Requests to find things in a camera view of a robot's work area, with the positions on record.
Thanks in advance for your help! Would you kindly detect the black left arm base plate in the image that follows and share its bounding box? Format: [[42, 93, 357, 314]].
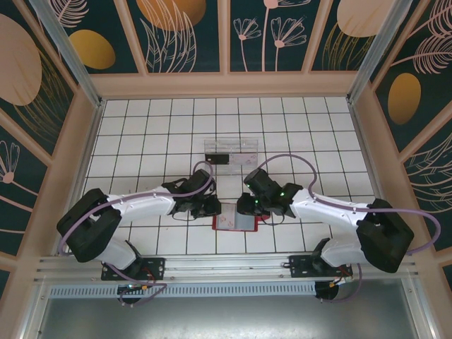
[[101, 256, 167, 282]]

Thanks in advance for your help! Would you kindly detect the aluminium frame post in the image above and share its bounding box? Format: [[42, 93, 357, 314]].
[[28, 0, 104, 109], [347, 0, 407, 104]]

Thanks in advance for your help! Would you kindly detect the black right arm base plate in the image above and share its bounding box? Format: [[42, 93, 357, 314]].
[[288, 254, 354, 280]]

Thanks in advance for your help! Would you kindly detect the black credit card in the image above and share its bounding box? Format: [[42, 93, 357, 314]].
[[203, 153, 230, 166]]

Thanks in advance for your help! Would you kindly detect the aluminium mounting rail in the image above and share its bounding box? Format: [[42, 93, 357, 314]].
[[33, 249, 421, 283]]

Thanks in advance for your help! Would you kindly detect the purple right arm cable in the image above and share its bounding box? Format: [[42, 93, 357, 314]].
[[254, 154, 442, 305]]

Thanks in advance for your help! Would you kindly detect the clear acrylic card stand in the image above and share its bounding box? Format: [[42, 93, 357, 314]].
[[203, 138, 261, 179]]

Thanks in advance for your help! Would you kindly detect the grey metal sheet panel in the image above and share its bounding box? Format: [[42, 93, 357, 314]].
[[20, 278, 435, 339]]

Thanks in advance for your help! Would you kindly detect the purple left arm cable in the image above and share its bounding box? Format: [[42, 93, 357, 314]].
[[58, 160, 216, 308]]

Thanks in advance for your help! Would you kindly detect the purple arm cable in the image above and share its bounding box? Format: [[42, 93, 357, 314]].
[[58, 160, 216, 308], [254, 154, 442, 305]]

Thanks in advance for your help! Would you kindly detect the slotted grey cable duct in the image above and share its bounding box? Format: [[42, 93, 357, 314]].
[[47, 284, 318, 298]]

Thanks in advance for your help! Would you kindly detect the red card holder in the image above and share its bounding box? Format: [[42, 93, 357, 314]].
[[211, 203, 269, 233]]

